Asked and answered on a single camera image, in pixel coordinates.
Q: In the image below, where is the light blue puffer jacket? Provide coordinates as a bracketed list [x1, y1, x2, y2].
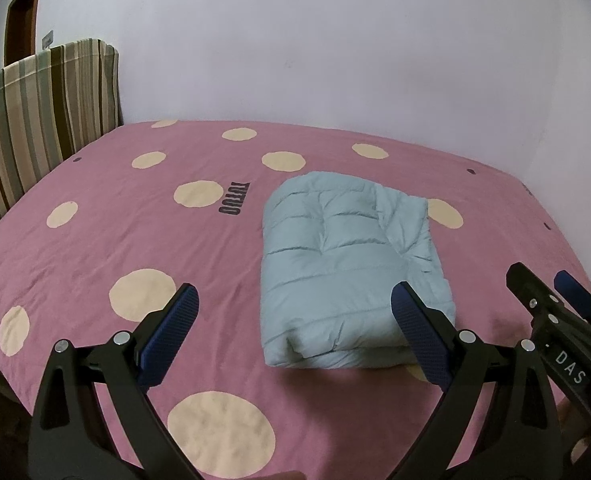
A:
[260, 171, 457, 370]

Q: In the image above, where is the pink dotted bed sheet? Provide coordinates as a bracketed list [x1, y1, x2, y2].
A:
[0, 119, 591, 480]

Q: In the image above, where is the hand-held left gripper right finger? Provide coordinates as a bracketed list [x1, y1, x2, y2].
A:
[390, 281, 563, 480]

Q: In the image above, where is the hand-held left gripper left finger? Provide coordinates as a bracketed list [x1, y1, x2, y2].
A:
[28, 282, 201, 480]

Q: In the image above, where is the brown wooden door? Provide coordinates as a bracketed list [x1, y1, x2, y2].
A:
[3, 0, 46, 67]

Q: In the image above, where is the striped headboard cushion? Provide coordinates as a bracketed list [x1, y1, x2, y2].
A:
[0, 38, 125, 248]

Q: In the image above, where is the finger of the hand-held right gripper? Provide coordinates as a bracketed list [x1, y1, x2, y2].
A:
[554, 270, 591, 323]
[506, 261, 566, 331]

